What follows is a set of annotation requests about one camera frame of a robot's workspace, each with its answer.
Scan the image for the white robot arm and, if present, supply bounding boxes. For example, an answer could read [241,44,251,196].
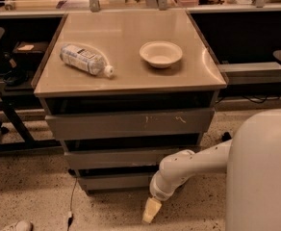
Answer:
[142,109,281,231]

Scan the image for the black chair frame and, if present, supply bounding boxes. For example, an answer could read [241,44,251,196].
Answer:
[0,27,61,153]

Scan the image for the grey drawer cabinet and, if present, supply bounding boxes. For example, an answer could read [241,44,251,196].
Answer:
[35,10,227,180]

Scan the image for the grey drawer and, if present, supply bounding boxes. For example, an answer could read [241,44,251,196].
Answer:
[64,146,199,169]
[45,108,215,141]
[78,172,154,191]

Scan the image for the plastic water bottle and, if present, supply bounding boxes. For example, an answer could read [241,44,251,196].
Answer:
[60,44,115,78]

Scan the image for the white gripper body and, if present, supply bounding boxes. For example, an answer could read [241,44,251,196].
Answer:
[149,171,183,201]

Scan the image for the floor cable with plug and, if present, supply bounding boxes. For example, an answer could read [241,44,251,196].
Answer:
[64,176,79,231]

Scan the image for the black table leg bar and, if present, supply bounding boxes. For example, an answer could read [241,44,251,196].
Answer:
[221,132,232,141]

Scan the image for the white shoe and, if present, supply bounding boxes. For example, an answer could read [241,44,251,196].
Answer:
[0,220,33,231]

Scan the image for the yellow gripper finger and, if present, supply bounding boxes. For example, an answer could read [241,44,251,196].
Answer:
[142,197,162,223]

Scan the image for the white paper bowl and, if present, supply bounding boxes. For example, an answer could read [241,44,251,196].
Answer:
[140,41,183,69]

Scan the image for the grey middle drawer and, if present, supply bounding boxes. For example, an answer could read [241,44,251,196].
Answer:
[64,146,199,169]

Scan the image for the grey top drawer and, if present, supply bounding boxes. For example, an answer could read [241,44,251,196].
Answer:
[45,108,215,141]

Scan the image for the grey bottom drawer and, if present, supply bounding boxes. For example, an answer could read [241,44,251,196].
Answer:
[78,172,154,191]

